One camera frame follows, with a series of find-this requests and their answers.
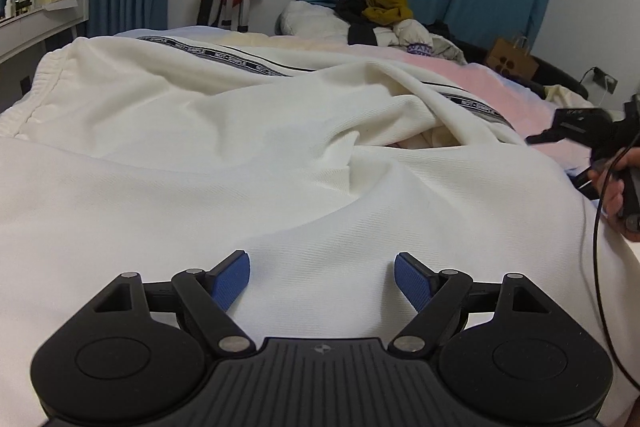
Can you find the white desk with items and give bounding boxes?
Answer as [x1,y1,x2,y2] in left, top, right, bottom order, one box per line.
[0,0,90,113]

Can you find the mustard yellow garment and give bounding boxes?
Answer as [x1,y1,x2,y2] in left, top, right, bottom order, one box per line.
[362,0,413,27]

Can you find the black cable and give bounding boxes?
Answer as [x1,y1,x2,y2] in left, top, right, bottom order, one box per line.
[569,141,640,396]

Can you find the wall power socket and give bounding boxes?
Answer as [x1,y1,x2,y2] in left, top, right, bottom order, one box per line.
[580,66,618,94]

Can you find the pastel pink yellow blue bedsheet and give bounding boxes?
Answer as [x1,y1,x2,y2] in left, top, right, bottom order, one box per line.
[114,26,601,208]

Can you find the white sweatpants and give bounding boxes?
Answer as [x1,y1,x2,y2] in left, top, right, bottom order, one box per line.
[1,35,639,426]

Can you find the brown paper bag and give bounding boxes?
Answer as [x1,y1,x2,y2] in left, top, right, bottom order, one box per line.
[485,36,538,80]

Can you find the pile of clothes on bed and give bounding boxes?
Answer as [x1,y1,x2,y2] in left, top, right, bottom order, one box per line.
[334,0,468,65]

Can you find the person's right hand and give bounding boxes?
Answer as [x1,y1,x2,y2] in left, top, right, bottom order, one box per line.
[588,159,639,243]

